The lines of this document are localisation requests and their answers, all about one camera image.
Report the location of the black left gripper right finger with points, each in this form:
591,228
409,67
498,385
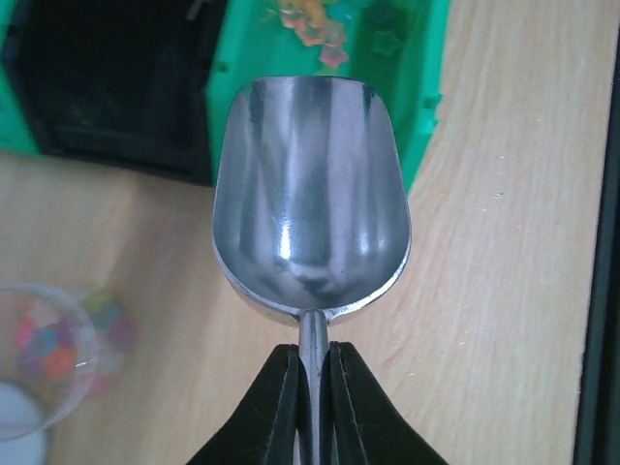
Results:
368,428

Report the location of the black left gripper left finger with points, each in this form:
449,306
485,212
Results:
261,430

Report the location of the silver metal scoop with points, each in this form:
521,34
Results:
310,218

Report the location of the candies in cup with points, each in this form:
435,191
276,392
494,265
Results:
47,340

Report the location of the pile of star candies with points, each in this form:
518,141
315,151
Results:
323,24

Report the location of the clear plastic cup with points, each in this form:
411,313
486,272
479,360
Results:
56,398

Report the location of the round white lid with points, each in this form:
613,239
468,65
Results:
23,442

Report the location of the black middle bin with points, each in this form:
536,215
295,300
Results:
117,83

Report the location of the near green bin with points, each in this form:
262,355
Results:
402,61

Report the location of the green bin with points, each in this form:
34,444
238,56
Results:
15,132
402,61

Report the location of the far green bin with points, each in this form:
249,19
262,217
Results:
15,132

